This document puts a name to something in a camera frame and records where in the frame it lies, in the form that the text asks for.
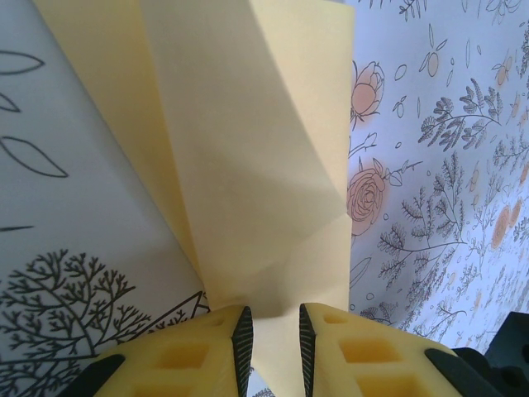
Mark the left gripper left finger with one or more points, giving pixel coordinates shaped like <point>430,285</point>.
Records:
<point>186,360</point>

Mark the floral patterned table cover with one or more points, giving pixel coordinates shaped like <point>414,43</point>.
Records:
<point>434,165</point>

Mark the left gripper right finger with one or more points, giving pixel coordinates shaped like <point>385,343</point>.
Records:
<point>372,364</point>

